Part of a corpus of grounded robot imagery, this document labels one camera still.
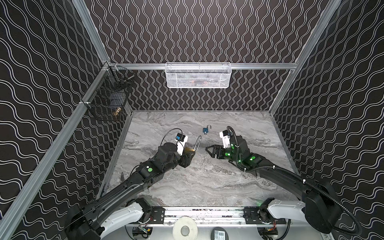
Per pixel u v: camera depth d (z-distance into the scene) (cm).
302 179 45
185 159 66
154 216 76
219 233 69
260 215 67
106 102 94
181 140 64
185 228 72
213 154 72
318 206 41
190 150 75
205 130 109
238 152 62
